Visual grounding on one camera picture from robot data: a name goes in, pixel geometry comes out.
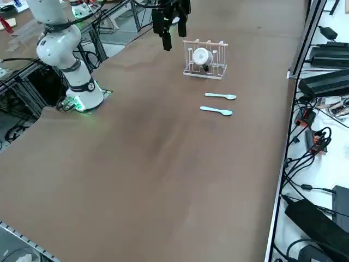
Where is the dark grey box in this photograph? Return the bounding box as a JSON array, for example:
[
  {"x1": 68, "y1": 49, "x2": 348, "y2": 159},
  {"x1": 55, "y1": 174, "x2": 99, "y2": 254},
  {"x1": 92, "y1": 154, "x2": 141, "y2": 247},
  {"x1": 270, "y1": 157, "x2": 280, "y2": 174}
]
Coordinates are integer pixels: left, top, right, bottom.
[{"x1": 332, "y1": 185, "x2": 349, "y2": 233}]

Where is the black adapter orange plug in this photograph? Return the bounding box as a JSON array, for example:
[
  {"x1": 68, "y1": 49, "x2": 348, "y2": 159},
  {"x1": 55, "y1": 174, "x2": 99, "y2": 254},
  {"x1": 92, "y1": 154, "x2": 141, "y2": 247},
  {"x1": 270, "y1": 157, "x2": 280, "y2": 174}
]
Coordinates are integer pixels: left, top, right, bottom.
[{"x1": 304, "y1": 127, "x2": 332, "y2": 155}]

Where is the large black power brick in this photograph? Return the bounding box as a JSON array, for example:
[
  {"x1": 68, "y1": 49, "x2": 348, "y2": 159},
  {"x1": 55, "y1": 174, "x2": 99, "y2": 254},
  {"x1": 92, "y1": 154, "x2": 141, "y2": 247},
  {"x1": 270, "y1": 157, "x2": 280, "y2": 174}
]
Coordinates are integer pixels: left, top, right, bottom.
[{"x1": 298, "y1": 69, "x2": 349, "y2": 98}]

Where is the grey slotted rail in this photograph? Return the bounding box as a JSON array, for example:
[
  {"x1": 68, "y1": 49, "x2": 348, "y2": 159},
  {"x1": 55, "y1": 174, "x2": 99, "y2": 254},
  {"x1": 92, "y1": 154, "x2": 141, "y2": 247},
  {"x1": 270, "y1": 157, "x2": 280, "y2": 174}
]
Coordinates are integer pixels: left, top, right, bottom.
[{"x1": 0, "y1": 220, "x2": 58, "y2": 262}]

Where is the aluminium frame post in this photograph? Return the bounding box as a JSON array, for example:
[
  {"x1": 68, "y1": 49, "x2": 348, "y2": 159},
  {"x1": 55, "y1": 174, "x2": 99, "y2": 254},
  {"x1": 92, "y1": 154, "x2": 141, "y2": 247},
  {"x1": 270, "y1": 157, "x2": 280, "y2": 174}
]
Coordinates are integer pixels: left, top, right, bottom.
[{"x1": 286, "y1": 0, "x2": 328, "y2": 80}]

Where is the blue spoon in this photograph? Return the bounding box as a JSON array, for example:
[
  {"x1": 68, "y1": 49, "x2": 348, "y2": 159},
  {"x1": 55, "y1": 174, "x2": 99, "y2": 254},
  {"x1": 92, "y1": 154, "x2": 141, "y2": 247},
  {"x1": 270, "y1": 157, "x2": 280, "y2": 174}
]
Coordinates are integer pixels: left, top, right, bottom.
[{"x1": 200, "y1": 105, "x2": 233, "y2": 117}]

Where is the orange black electronic module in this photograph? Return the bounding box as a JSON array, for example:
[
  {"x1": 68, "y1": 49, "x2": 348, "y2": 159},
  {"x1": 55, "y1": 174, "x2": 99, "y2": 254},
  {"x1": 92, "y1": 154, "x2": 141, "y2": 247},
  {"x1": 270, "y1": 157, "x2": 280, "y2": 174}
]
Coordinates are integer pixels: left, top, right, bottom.
[{"x1": 296, "y1": 108, "x2": 317, "y2": 128}]

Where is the white cup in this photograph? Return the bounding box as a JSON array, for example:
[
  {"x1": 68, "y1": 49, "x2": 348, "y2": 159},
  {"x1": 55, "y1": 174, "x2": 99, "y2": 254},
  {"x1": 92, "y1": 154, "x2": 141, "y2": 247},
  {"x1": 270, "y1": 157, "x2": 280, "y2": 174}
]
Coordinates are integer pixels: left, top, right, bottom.
[{"x1": 192, "y1": 47, "x2": 214, "y2": 72}]

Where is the long black power brick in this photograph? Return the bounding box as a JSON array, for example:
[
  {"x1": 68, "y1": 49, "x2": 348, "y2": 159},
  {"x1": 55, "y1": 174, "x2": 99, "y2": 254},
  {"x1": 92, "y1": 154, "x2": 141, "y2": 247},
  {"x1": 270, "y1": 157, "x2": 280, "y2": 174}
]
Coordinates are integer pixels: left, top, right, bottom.
[{"x1": 285, "y1": 198, "x2": 349, "y2": 262}]

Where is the black aluminium frame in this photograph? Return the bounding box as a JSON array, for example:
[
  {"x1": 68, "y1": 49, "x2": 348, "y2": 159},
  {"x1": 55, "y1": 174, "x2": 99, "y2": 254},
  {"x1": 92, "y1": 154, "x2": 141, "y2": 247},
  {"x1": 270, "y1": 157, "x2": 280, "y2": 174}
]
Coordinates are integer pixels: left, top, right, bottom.
[{"x1": 0, "y1": 58, "x2": 69, "y2": 121}]

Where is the red tool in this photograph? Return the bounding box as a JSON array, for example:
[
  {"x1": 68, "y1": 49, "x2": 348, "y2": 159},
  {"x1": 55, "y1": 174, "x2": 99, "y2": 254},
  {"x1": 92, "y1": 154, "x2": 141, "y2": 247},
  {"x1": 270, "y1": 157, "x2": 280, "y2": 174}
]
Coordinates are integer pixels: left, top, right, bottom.
[{"x1": 0, "y1": 15, "x2": 13, "y2": 35}]

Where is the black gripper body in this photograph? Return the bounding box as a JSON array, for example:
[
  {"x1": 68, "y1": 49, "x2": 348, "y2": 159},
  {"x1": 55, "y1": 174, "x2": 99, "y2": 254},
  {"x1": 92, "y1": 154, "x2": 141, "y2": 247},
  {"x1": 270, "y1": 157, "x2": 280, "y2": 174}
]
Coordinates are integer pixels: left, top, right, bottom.
[{"x1": 159, "y1": 0, "x2": 191, "y2": 14}]

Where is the small black power adapter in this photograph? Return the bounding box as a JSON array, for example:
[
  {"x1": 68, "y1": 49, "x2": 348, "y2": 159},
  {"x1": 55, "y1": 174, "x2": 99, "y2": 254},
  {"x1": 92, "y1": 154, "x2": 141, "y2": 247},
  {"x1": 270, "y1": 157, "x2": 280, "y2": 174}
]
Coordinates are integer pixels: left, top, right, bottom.
[{"x1": 318, "y1": 26, "x2": 339, "y2": 40}]

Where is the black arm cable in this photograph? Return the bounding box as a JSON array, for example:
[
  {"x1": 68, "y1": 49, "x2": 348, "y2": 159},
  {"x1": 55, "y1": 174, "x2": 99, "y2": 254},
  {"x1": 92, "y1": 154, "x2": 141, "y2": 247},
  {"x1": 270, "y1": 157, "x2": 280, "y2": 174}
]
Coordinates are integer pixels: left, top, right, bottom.
[{"x1": 42, "y1": 0, "x2": 161, "y2": 35}]

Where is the green spoon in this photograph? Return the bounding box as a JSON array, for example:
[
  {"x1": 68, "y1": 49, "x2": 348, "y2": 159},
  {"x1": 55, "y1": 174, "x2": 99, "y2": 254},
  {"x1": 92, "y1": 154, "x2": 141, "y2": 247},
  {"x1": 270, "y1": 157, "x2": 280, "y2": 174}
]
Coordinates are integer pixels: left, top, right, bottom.
[{"x1": 204, "y1": 92, "x2": 237, "y2": 101}]

